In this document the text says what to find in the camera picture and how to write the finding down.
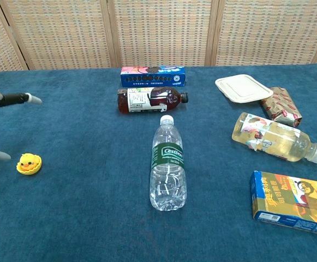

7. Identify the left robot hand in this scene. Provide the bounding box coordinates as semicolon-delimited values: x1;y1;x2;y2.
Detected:
0;91;43;162

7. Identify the small yellow rubber duck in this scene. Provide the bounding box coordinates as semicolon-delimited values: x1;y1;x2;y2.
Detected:
19;153;40;172

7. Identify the yellow scalloped dish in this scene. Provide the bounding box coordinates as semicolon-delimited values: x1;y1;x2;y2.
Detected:
16;157;43;176

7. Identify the blue tablecloth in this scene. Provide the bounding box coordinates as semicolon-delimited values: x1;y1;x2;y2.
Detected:
0;63;317;262

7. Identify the dark red tea bottle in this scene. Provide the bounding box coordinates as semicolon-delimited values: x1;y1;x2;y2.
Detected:
117;86;189;115

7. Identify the woven folding screen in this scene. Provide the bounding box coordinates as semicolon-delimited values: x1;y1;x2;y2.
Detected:
0;0;317;73

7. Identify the clear water bottle green label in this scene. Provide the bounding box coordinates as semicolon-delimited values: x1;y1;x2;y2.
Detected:
149;115;188;212

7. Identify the beige rectangular lid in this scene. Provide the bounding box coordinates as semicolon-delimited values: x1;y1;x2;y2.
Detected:
214;74;274;104

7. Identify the pale yellow drink bottle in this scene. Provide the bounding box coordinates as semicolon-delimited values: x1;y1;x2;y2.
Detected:
231;112;317;164

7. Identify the gold red wrapped snack pack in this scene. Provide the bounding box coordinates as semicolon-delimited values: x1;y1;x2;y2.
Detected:
260;87;303;128

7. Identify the blue yellow cookie box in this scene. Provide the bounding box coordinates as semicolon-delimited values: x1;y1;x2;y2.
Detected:
250;170;317;237

